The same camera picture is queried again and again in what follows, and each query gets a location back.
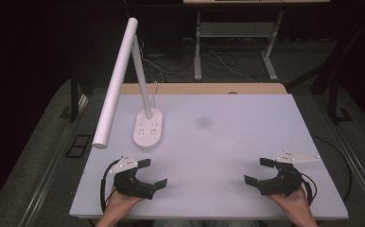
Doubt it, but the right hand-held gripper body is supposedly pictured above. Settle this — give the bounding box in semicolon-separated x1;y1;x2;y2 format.
257;149;322;197

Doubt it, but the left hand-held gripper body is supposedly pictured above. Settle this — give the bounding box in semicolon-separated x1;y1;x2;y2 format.
108;151;156;201

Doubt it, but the person's left hand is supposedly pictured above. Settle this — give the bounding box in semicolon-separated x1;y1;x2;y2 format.
102;185;144;219

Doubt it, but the person's right hand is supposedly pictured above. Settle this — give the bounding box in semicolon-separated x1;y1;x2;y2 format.
267;186;313;219

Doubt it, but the white table mat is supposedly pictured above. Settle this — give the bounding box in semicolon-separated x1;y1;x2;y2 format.
69;94;349;220

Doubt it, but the white desk lamp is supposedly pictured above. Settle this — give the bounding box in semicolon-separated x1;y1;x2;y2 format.
91;17;165;150

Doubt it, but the black metal stand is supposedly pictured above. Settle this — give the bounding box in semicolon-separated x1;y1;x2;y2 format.
59;71;88;124
285;12;365;126

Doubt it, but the wooden table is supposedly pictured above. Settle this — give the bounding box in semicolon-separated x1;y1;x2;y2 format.
119;82;288;96

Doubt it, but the desk with white metal legs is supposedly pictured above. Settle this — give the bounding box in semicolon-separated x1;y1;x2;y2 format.
182;0;331;82

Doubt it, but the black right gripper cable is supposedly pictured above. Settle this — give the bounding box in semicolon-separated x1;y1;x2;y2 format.
299;171;318;206

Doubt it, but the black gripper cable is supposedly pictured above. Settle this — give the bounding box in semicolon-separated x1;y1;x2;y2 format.
299;171;318;206
99;159;122;213

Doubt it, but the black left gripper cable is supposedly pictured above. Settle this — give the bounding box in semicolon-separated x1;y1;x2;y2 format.
99;159;122;213

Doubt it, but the thin black floor cable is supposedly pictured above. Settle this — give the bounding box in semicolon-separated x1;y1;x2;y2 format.
310;134;354;203

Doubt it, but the black frame on floor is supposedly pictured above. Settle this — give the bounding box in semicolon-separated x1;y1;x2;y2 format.
64;133;92;159

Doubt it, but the white lamp cable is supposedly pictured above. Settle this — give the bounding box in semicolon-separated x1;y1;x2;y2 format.
149;80;159;110

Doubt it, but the white floor cable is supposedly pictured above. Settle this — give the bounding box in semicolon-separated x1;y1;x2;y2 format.
208;50;258;84

